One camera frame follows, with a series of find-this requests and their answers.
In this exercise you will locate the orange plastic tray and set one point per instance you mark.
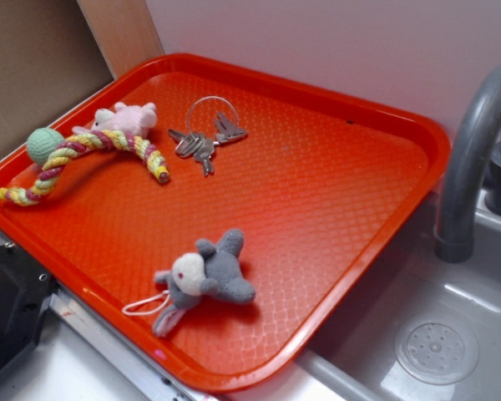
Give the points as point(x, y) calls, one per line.
point(321, 183)

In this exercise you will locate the grey plush bunny toy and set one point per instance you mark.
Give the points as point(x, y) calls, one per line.
point(213, 270)

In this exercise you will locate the pink plush toy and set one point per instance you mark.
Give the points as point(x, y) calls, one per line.
point(131, 119)

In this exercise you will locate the grey toy sink basin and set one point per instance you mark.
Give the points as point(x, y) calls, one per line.
point(415, 327)

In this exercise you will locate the wooden board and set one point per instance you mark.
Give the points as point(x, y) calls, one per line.
point(124, 32)

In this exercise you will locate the grey toy faucet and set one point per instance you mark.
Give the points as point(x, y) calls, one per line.
point(467, 171)

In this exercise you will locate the brown cardboard panel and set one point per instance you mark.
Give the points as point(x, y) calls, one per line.
point(49, 62)

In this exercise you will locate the silver keys on ring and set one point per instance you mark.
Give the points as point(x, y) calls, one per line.
point(198, 145)

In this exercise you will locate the multicolored rope toy with ball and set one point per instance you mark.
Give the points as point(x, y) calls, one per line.
point(76, 146)

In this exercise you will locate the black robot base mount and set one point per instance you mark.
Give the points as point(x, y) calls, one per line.
point(25, 290)

